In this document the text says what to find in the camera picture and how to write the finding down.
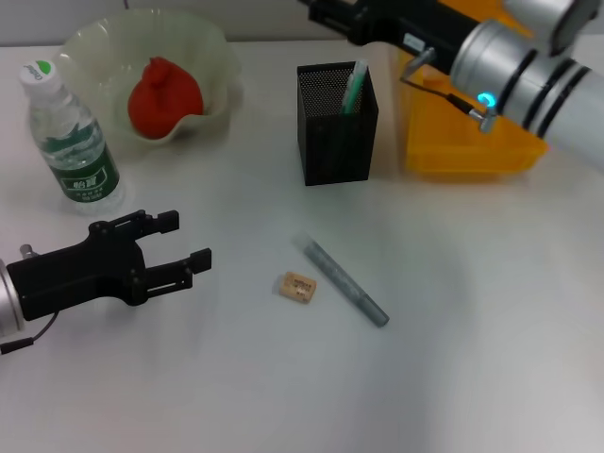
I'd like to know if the left gripper cable with plug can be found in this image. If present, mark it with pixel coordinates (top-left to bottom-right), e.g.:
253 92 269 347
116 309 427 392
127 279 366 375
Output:
0 243 59 356

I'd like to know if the right gripper cable with plug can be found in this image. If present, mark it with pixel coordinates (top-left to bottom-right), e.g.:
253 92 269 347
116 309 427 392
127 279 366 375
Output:
399 46 500 135

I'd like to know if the black mesh pen holder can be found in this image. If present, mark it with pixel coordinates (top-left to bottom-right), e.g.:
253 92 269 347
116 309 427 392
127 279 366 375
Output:
295 60 380 187

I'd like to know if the tan eraser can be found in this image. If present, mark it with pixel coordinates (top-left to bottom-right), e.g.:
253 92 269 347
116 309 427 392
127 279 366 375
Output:
272 270 317 305

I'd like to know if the clear green-label water bottle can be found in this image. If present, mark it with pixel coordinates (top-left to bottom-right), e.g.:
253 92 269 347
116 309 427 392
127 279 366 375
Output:
18 59 126 217

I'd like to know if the mint green utility knife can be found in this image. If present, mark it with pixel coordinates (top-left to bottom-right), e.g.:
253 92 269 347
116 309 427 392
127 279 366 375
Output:
340 58 370 116

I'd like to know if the gripper cable with plug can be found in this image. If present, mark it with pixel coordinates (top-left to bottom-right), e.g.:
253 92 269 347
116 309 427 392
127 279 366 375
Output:
0 243 59 356
399 46 500 135

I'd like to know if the yellow plastic bin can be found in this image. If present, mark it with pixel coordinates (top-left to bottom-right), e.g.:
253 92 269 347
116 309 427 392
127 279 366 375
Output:
398 0 552 183

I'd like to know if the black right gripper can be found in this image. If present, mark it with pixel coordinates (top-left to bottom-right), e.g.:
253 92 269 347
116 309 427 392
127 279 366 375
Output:
307 0 486 75

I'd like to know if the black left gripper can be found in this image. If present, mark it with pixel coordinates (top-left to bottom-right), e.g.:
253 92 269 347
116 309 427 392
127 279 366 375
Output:
7 210 212 322

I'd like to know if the grey pen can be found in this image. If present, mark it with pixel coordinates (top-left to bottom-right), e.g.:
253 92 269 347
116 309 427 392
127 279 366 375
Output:
292 233 391 328

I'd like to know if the pale green glass fruit plate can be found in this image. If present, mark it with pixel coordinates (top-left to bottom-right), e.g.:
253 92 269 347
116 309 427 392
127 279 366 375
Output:
60 15 240 156

